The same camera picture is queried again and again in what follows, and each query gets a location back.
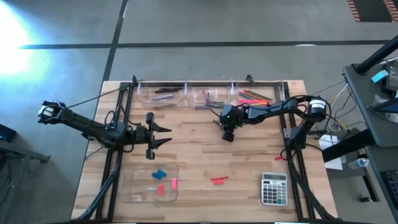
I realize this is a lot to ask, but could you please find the large clear plastic bin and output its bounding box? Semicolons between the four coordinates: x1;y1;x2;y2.
119;161;180;204

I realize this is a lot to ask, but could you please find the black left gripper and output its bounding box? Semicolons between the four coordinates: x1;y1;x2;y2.
132;111;174;161

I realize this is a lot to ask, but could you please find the thin black cable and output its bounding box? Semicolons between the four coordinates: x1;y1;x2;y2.
66;88;131;109

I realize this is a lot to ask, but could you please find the black camera cable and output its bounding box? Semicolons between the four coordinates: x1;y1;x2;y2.
203;91;225;118
104;105;142;128

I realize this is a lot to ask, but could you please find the black left camera cable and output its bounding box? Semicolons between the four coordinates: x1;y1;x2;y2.
104;105;142;128

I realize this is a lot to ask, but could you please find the yellow cable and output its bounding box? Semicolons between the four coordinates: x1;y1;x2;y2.
328;86;349;131

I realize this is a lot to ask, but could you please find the black right camera cable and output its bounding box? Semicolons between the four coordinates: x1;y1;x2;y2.
203;91;225;118

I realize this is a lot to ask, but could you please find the white paper sheet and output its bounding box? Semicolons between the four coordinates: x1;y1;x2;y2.
317;134;348;171

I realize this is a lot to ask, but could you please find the silver desk calculator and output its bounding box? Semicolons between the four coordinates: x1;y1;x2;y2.
260;172;289;207

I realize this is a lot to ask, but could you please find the grey desk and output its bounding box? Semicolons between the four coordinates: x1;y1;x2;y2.
343;60;398;224

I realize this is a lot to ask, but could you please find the black diagonal bar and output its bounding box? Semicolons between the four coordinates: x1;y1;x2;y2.
322;129;377;163

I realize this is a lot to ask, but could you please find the green pencil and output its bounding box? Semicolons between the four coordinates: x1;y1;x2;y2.
242;89;274;101

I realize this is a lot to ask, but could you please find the black power adapter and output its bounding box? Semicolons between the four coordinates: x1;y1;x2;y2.
381;60;398;94

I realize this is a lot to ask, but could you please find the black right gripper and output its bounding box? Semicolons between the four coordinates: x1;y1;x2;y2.
219;104;250;143

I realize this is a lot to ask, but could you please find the black box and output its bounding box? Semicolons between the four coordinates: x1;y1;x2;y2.
0;123;18;143

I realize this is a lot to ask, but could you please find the black keyboard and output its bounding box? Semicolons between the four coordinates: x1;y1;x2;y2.
381;169;398;203

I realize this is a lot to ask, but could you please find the orange pencil with pink eraser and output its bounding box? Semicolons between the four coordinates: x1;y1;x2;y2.
238;91;270;103

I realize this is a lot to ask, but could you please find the dark tablet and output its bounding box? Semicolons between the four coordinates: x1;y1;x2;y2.
368;98;398;114

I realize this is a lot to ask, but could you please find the clear water bottle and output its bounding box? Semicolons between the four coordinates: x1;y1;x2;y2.
347;157;371;170

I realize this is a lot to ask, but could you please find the blue sticky note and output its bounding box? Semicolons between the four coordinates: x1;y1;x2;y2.
371;69;390;84

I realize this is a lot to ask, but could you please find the dark rug with striped edge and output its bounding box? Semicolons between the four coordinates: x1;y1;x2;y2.
346;0;398;23

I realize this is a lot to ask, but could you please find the black pole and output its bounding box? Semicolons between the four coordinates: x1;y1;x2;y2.
355;36;398;75

